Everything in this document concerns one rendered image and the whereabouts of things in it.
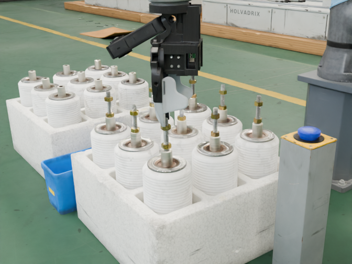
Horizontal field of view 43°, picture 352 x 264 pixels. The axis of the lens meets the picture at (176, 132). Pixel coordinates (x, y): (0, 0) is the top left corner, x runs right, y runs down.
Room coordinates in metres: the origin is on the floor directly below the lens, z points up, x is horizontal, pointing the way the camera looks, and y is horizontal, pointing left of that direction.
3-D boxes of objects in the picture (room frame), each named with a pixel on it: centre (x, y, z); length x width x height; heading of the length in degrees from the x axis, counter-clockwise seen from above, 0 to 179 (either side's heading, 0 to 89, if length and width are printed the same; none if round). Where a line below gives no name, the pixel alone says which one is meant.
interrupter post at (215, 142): (0.85, -0.08, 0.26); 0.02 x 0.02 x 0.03
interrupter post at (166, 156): (0.78, 0.02, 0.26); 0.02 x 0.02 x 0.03
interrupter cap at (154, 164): (0.78, 0.02, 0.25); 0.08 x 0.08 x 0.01
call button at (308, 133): (0.74, -0.24, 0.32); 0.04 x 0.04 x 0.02
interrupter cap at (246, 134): (0.91, -0.18, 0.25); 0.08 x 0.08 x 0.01
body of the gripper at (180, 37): (0.78, 0.00, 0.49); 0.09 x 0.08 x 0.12; 80
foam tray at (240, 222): (0.94, -0.01, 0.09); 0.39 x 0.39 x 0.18; 34
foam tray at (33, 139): (1.40, 0.30, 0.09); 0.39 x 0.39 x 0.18; 36
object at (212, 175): (0.85, -0.08, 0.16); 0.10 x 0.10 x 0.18
